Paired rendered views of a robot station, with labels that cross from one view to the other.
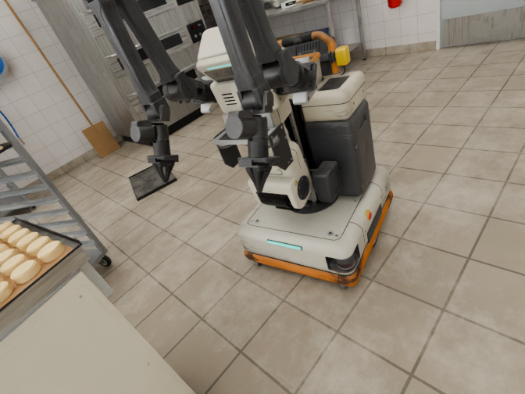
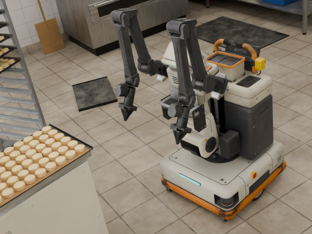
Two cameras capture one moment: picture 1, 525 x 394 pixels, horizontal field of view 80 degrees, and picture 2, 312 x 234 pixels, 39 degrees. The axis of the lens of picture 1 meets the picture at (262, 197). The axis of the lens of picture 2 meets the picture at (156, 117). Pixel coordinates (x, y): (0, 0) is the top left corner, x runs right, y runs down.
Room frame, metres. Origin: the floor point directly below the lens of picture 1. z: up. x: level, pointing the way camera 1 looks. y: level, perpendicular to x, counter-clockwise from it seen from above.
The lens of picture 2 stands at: (-1.16, -0.15, 2.10)
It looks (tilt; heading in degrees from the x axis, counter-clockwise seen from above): 31 degrees down; 7
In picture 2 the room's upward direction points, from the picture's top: 10 degrees counter-clockwise
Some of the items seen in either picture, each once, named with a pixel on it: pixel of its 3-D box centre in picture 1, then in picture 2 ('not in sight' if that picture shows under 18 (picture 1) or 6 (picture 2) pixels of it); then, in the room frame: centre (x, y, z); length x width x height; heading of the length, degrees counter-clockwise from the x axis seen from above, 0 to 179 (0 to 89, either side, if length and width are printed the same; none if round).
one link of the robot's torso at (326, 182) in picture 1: (300, 189); (210, 144); (1.16, -0.17, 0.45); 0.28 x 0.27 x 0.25; 46
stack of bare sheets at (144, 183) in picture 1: (151, 178); (94, 93); (2.95, 0.98, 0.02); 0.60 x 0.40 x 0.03; 18
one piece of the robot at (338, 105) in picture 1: (305, 134); (225, 106); (1.39, -0.30, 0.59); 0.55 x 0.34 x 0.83; 46
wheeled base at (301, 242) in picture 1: (316, 213); (222, 164); (1.32, -0.24, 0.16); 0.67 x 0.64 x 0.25; 136
